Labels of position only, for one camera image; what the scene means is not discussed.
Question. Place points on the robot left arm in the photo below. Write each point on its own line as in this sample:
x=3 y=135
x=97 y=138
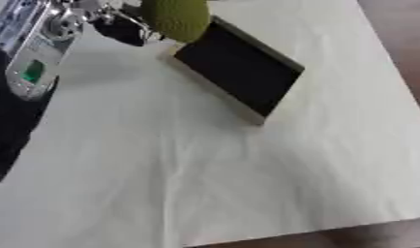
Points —
x=33 y=61

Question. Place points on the tan box with black inside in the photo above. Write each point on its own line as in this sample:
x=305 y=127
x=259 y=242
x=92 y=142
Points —
x=237 y=67

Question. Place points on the green bumpy toy fruit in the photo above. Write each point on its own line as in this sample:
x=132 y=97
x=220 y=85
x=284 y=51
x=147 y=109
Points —
x=176 y=17

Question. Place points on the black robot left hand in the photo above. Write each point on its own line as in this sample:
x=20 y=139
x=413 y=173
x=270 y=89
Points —
x=124 y=29

